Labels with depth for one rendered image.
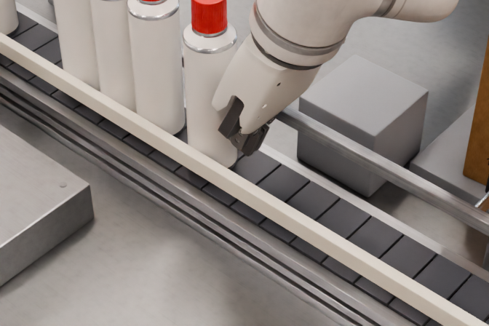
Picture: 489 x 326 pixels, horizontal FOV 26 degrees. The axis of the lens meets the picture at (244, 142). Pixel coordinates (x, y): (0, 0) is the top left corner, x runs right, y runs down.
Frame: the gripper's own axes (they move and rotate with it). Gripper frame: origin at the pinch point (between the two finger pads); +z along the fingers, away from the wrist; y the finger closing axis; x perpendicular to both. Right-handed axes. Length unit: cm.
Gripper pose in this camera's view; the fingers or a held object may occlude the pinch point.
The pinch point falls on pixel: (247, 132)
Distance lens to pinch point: 104.3
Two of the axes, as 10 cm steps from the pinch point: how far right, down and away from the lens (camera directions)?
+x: 7.1, 6.6, -2.3
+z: -2.6, 5.5, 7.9
